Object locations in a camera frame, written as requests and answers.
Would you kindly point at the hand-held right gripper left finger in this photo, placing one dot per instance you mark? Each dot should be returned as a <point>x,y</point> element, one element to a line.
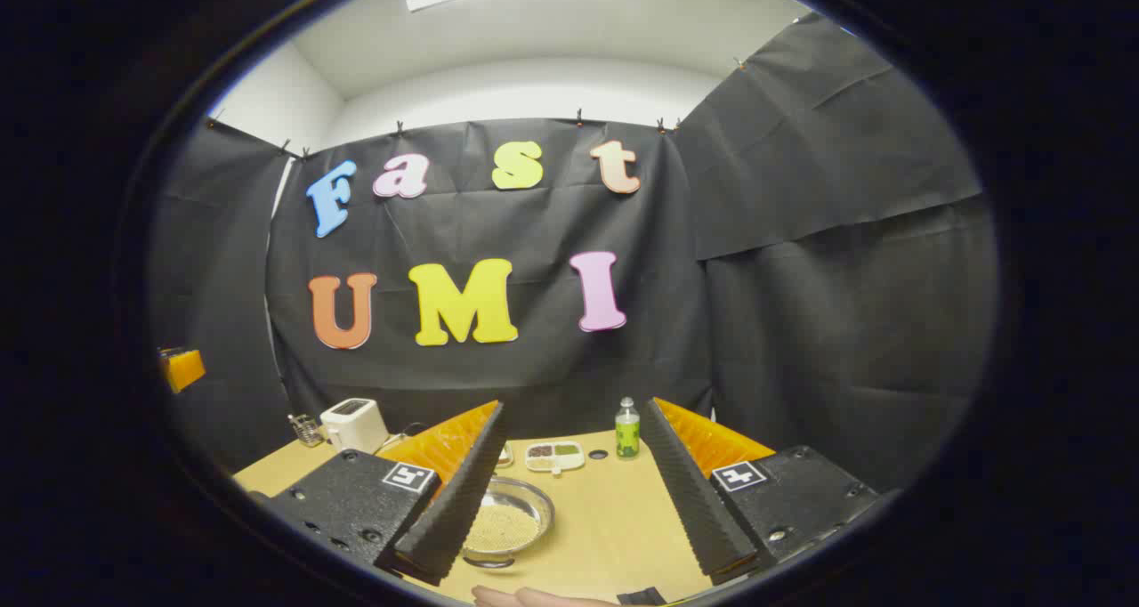
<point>463,500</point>

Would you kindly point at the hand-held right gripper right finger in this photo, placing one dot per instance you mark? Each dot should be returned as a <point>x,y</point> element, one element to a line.
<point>690,500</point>

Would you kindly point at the black backdrop cloth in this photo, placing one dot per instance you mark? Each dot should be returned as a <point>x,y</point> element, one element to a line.
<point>534,376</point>

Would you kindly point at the white toaster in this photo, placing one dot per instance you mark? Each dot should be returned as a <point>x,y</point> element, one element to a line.
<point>353,424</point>

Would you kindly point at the pile of soybeans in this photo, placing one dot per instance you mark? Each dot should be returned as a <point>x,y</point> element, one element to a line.
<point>503,527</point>

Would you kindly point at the green label bottle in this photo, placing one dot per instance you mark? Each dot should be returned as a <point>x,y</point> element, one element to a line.
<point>627,433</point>

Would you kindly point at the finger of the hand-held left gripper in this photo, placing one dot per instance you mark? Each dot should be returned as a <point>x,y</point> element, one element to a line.
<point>182,368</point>

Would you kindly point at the sandwich on plate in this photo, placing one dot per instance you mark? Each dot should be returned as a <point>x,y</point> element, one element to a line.
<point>505,455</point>

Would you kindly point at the stainless steel pot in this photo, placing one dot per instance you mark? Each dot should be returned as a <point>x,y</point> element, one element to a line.
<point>525,500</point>

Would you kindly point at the row of backdrop clips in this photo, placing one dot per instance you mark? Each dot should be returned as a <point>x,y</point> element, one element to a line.
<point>579,117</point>

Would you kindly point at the white divided tray with beans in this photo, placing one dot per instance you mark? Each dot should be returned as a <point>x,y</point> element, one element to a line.
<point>554,456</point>

